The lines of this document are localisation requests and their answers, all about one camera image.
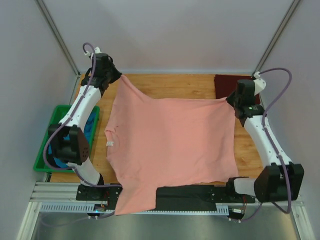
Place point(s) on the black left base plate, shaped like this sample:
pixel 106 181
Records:
pixel 89 193

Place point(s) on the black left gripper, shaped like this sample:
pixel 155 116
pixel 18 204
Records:
pixel 113 74

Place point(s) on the folded maroon t-shirt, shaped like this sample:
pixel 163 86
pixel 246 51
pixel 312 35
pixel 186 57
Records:
pixel 226 84

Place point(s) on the aluminium frame post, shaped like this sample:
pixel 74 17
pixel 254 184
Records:
pixel 278 33
pixel 57 35

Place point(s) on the blue t-shirt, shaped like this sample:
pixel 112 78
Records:
pixel 90 125

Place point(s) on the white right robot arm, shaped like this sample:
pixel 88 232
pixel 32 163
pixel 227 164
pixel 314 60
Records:
pixel 280 179

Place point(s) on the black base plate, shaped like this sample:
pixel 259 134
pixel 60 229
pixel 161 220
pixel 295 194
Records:
pixel 89 193
pixel 220 194

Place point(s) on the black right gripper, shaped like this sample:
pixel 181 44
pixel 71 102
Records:
pixel 233 101

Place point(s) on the pink t-shirt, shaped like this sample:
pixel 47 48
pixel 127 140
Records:
pixel 166 142

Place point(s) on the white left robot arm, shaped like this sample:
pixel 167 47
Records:
pixel 89 95

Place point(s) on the right aluminium frame post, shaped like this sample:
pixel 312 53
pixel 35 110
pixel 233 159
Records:
pixel 278 33

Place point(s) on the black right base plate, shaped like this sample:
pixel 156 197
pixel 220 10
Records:
pixel 220 194

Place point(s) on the left aluminium frame post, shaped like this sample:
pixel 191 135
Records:
pixel 57 35

